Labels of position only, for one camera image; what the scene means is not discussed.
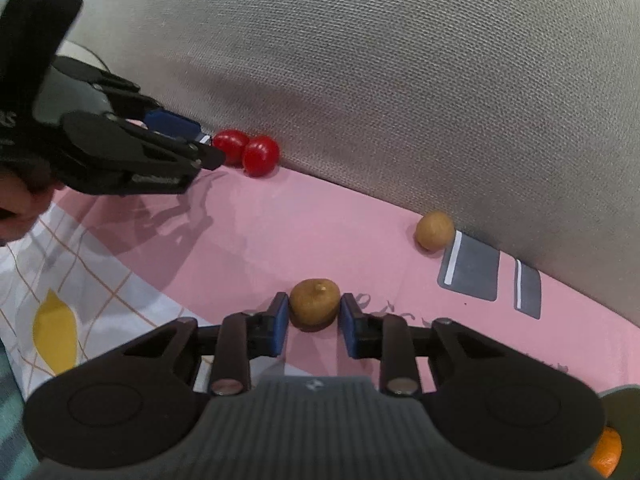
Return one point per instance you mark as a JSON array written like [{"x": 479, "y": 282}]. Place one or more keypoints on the red cherry tomato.
[
  {"x": 231, "y": 145},
  {"x": 260, "y": 156}
]

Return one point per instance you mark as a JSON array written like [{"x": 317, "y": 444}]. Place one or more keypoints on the teal striped cloth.
[{"x": 12, "y": 410}]

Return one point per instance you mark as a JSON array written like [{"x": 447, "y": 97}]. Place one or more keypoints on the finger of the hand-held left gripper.
[
  {"x": 172, "y": 122},
  {"x": 170, "y": 152}
]

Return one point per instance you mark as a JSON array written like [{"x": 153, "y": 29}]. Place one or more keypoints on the green plastic colander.
[{"x": 622, "y": 410}]

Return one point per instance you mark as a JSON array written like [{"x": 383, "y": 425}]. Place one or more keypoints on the brown longan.
[
  {"x": 435, "y": 230},
  {"x": 315, "y": 305}
]

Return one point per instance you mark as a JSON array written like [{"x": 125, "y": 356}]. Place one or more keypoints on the pink checked printed cloth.
[{"x": 225, "y": 240}]

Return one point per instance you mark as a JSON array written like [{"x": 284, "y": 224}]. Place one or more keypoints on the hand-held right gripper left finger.
[{"x": 280, "y": 322}]

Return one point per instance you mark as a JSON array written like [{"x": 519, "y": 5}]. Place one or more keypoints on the beige fabric sofa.
[{"x": 400, "y": 85}]

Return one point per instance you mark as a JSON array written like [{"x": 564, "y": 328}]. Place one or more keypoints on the orange mandarin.
[{"x": 607, "y": 452}]

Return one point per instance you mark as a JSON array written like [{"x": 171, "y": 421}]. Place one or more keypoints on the person's left hand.
[{"x": 20, "y": 210}]

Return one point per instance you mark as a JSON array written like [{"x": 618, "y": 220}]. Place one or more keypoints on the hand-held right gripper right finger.
[{"x": 350, "y": 325}]

